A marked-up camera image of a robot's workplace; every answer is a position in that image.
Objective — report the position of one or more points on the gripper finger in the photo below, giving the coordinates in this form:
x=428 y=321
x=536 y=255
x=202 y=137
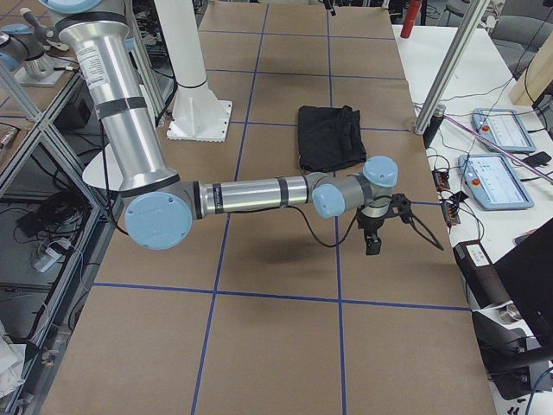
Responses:
x=372 y=245

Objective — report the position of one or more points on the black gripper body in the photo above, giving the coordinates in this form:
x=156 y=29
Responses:
x=369 y=226

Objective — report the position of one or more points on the black graphic t-shirt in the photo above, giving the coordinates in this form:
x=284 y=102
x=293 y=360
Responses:
x=329 y=139

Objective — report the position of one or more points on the black box white label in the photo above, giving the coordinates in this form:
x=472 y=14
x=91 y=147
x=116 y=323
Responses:
x=482 y=283

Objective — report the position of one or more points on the near blue teach pendant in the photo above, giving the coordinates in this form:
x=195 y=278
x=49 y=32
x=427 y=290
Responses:
x=492 y=183

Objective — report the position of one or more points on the blue teach pendant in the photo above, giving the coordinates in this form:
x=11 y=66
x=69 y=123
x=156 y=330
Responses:
x=504 y=128
x=492 y=183

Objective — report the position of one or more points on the black steel-capped water bottle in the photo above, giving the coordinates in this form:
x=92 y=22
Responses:
x=434 y=125

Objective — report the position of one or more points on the black monitor stand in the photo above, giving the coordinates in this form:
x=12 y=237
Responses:
x=514 y=361

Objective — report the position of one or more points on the far blue teach pendant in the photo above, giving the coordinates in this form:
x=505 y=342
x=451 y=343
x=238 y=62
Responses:
x=504 y=128

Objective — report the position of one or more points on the red cylinder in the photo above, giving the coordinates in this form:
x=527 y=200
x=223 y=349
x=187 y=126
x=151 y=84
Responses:
x=410 y=18

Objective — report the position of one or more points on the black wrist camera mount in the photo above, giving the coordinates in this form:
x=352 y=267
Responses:
x=400 y=206

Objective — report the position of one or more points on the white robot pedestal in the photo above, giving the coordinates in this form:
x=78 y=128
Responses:
x=197 y=113

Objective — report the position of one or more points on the aluminium frame post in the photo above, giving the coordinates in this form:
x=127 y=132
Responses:
x=455 y=51

